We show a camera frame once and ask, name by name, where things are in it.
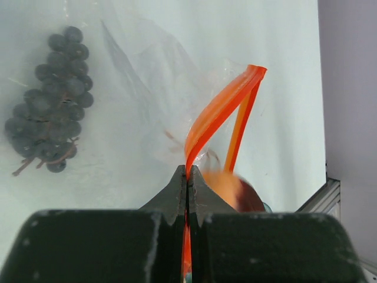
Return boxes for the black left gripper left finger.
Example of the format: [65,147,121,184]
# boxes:
[1,165,186,282]

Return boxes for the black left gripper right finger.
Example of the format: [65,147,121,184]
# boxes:
[188,166,366,282]

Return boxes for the clear zip bag orange seal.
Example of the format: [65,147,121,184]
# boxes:
[101,16,266,277]

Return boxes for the orange fake carrot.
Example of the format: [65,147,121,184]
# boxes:
[202,171,266,213]

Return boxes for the dark blue fake grapes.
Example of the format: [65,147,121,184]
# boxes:
[4,26,94,176]

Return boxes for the teal transparent plastic tub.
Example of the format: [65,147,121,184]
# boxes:
[263,202,273,213]

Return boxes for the aluminium front rail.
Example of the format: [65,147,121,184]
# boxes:
[297,178,341,221]

